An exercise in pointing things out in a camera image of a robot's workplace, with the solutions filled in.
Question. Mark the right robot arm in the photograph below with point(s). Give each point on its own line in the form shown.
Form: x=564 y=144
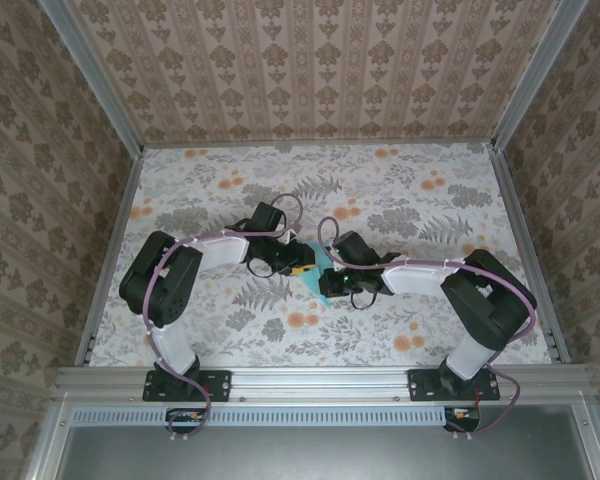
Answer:
x=415 y=280

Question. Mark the grey metal panel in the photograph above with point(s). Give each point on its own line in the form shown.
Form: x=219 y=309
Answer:
x=320 y=455

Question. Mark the light blue paper sheet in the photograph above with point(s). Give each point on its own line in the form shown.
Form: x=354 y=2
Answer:
x=314 y=285

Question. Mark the aluminium frame post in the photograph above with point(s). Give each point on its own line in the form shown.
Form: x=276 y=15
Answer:
x=537 y=72
x=94 y=75

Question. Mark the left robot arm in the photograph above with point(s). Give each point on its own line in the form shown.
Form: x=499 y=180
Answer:
x=220 y=252

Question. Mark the floral patterned table cover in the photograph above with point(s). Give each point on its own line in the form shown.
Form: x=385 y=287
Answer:
x=380 y=320

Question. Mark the wide aluminium frame rail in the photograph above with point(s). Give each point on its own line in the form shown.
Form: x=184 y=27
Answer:
x=320 y=385

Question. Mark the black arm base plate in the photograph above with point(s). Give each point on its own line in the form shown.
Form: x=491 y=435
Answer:
x=220 y=385
x=420 y=385

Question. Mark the black connector board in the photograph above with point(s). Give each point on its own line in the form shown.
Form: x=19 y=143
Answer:
x=185 y=417
x=462 y=416

